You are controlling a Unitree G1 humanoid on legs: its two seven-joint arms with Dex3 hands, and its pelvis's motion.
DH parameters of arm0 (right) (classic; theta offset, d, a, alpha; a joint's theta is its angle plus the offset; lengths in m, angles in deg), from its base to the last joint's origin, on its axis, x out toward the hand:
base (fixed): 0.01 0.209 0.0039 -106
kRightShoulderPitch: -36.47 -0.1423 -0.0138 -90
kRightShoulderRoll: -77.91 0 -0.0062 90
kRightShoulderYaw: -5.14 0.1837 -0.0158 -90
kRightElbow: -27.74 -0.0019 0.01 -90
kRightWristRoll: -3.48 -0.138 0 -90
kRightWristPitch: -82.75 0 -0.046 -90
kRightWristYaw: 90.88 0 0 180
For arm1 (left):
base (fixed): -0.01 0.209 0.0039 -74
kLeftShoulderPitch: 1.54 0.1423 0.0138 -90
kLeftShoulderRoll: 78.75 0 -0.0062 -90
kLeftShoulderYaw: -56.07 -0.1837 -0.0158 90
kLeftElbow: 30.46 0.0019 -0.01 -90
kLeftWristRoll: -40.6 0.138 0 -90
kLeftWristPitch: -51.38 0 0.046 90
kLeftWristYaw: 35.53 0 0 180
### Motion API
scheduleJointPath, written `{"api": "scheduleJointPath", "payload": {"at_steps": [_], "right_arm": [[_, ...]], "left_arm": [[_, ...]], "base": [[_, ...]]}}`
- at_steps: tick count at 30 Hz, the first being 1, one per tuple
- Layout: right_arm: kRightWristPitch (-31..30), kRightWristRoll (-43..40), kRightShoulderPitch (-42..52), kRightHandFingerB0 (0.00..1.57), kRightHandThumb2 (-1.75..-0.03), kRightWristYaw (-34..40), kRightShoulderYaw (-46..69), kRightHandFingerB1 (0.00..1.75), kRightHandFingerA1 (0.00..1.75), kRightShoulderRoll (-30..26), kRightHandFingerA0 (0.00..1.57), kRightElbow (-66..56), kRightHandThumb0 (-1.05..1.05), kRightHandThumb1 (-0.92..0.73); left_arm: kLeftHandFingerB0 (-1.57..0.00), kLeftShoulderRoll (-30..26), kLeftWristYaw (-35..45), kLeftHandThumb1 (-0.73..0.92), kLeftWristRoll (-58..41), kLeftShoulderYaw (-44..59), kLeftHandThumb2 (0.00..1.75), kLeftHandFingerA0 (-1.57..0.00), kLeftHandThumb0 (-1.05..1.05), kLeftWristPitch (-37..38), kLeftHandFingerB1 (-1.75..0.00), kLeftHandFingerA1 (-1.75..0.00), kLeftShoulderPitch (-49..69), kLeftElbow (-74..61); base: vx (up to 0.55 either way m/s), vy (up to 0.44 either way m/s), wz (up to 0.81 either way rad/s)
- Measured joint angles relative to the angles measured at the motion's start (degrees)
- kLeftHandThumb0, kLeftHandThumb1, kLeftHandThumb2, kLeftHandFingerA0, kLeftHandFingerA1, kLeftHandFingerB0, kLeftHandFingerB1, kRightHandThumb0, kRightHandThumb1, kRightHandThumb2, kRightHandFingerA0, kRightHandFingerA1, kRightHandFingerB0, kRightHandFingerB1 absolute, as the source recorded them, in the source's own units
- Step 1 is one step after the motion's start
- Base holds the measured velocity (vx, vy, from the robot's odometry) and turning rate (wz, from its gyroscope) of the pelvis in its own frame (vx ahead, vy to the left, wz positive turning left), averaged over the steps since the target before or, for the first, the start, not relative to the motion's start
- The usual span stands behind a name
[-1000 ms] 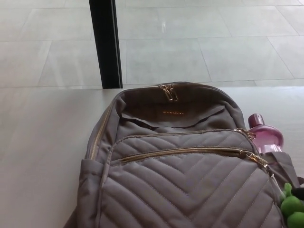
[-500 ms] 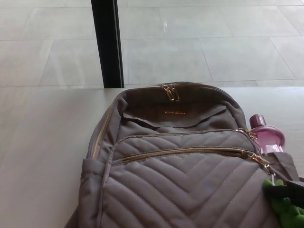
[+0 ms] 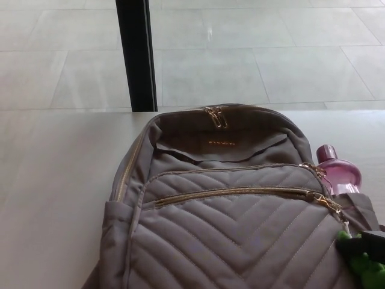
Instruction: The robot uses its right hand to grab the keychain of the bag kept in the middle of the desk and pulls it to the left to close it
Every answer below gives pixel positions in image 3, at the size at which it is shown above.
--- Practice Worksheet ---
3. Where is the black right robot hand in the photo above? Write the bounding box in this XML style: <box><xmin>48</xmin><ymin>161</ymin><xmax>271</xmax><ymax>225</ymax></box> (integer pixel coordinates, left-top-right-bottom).
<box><xmin>334</xmin><ymin>229</ymin><xmax>385</xmax><ymax>266</ymax></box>

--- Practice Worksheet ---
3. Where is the green plush toy keychain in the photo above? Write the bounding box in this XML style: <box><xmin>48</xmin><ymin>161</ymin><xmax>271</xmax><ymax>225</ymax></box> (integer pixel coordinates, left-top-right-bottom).
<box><xmin>336</xmin><ymin>230</ymin><xmax>385</xmax><ymax>289</ymax></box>

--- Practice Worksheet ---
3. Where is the taupe quilted backpack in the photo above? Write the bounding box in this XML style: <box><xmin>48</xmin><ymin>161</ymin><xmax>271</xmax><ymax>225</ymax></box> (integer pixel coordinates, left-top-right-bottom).
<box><xmin>101</xmin><ymin>102</ymin><xmax>385</xmax><ymax>289</ymax></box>

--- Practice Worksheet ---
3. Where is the pink plastic water bottle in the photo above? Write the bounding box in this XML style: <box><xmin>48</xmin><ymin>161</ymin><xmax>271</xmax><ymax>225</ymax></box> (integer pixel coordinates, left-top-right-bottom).
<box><xmin>315</xmin><ymin>144</ymin><xmax>362</xmax><ymax>196</ymax></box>

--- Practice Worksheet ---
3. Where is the black window frame post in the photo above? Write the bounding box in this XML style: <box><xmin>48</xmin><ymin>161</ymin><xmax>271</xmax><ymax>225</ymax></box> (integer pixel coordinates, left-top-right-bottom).
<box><xmin>115</xmin><ymin>0</ymin><xmax>159</xmax><ymax>113</ymax></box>

